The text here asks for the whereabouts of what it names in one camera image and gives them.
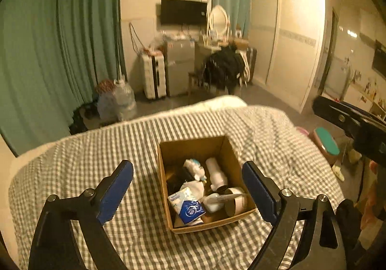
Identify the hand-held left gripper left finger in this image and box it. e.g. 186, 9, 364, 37
28, 160, 134, 270

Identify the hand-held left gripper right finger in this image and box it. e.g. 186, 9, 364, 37
242, 161, 346, 270

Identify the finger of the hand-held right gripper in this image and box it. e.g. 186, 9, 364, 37
313, 96, 362, 138

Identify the beige tape roll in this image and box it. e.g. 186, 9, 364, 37
225, 187, 252, 216

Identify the silver squeeze tube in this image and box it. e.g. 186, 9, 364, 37
217, 193, 248, 202

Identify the white cylindrical bottle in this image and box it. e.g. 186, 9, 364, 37
206, 157, 229, 192

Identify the white rounded container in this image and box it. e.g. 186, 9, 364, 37
203, 193, 227, 213

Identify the white patterned tissue pack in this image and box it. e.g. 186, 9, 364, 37
168, 182, 206, 213

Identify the blue white tissue packet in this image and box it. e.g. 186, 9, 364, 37
178, 199, 206, 224

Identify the white plush toy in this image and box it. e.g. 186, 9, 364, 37
183, 159, 208, 181

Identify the brown cardboard box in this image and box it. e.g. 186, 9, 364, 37
157, 135, 257, 234

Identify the person's right forearm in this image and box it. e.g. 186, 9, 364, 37
360, 161, 386, 222

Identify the green cushioned stool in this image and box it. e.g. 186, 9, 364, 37
312, 127, 341, 165

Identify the green checkered blanket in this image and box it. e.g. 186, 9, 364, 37
8, 105, 344, 270

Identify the pale slipper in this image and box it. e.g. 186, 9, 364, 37
332, 164, 345, 181

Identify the silver suitcase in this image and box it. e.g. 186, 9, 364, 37
246, 47, 257, 80

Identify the clear water jug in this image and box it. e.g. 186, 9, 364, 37
113, 78, 138, 121

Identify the patterned plastic bag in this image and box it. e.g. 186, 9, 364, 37
96, 80, 117, 120

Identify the black jacket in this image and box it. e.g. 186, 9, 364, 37
200, 45, 249, 92

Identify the white ribbed suitcase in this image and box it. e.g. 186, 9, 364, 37
142, 53, 167, 100

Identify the silver small fridge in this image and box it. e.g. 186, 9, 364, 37
164, 39, 196, 97

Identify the white dressing table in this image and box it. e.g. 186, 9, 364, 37
194, 37, 251, 59

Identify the white oval mirror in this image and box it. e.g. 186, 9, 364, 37
208, 6, 231, 39

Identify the green curtain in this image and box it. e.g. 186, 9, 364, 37
0, 0, 61, 153
56, 0, 127, 114

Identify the wall cable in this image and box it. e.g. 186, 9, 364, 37
130, 22, 146, 55

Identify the black wall television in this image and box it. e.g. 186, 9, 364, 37
160, 0, 208, 27

